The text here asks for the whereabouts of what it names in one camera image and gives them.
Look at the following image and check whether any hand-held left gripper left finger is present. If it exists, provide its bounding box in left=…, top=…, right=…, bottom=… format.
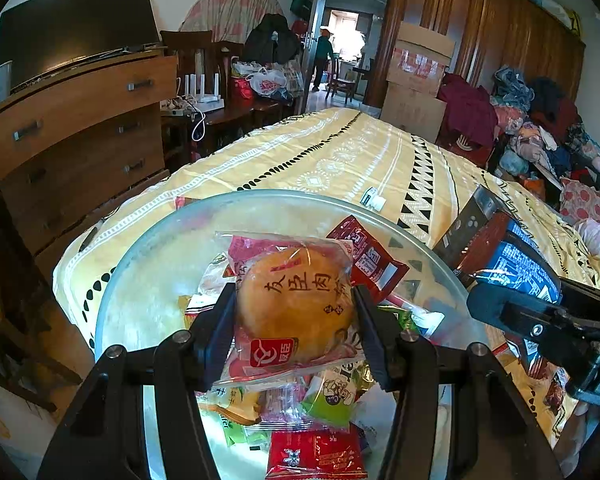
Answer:
left=37, top=284, right=238, bottom=480

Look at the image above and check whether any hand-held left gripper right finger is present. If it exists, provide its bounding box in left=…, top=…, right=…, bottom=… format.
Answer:
left=351, top=285, right=563, bottom=480

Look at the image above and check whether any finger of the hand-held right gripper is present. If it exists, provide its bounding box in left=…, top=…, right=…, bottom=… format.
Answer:
left=466, top=285, right=600, bottom=362
left=557, top=276, right=600, bottom=328

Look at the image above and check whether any dark blue snack packet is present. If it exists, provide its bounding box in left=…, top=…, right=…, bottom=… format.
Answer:
left=455, top=212, right=563, bottom=306

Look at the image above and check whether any round bun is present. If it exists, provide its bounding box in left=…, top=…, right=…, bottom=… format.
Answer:
left=215, top=231, right=366, bottom=393

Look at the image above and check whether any large glass bowl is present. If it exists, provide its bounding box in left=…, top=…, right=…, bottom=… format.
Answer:
left=94, top=189, right=496, bottom=480

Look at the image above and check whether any pile of snack packets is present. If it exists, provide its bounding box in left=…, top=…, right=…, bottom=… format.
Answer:
left=180, top=215, right=461, bottom=480

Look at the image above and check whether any black cardboard box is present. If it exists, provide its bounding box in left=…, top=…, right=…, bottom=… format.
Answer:
left=432, top=185, right=506, bottom=267

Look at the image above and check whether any pink floral pillow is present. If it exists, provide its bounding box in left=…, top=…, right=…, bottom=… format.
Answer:
left=560, top=177, right=600, bottom=226

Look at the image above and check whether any small white bottle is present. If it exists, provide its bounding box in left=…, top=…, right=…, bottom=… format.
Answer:
left=361, top=187, right=387, bottom=211

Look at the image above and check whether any yellow patterned bed sheet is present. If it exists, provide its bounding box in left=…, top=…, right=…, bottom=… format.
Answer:
left=52, top=106, right=600, bottom=466

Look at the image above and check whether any pile of clothes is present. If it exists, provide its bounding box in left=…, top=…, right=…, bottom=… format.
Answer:
left=490, top=65, right=600, bottom=211

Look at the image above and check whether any maroon garment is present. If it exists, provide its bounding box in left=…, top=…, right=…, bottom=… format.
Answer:
left=437, top=72, right=501, bottom=161

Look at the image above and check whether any dark wooden desk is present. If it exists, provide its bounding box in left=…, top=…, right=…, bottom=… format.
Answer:
left=161, top=97, right=293, bottom=161

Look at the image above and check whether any plain cardboard box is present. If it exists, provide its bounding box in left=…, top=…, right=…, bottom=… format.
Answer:
left=380, top=82, right=448, bottom=143

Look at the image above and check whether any dark wooden stool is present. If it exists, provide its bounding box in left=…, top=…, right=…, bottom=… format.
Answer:
left=0, top=195, right=81, bottom=411

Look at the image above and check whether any white router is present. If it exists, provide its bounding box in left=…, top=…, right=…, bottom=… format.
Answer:
left=177, top=74, right=226, bottom=113

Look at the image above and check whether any white power strip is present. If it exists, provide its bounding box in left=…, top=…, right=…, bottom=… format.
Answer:
left=160, top=97, right=196, bottom=117

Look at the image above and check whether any wooden dresser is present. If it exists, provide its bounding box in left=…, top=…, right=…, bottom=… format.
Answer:
left=0, top=50, right=181, bottom=281

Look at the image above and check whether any white plastic bag red print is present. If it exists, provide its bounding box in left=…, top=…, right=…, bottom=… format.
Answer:
left=247, top=67, right=291, bottom=100

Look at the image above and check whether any cardboard box with red tape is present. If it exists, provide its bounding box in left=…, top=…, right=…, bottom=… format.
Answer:
left=386, top=21, right=456, bottom=96

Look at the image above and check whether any wooden dining chair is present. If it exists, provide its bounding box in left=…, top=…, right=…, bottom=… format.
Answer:
left=325, top=57, right=358, bottom=103

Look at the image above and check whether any printed woven bag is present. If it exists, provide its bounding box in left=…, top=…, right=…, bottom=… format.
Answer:
left=280, top=57, right=306, bottom=96

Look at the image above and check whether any dark wooden chair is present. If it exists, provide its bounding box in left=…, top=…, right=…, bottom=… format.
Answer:
left=160, top=30, right=246, bottom=106

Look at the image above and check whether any wooden door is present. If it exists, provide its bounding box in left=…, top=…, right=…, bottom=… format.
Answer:
left=300, top=0, right=331, bottom=111

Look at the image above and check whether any brown wooden wardrobe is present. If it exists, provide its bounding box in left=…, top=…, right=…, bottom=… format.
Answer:
left=365, top=0, right=586, bottom=126

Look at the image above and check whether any black jacket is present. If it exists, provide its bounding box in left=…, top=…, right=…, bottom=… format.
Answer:
left=242, top=12, right=303, bottom=66

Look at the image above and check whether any round table under pink cover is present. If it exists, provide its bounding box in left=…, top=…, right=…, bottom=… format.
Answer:
left=179, top=0, right=285, bottom=46

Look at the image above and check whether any black flat television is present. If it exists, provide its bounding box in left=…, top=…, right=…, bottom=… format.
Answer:
left=0, top=0, right=162, bottom=93

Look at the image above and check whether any white cable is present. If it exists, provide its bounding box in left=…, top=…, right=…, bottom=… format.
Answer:
left=190, top=110, right=208, bottom=143

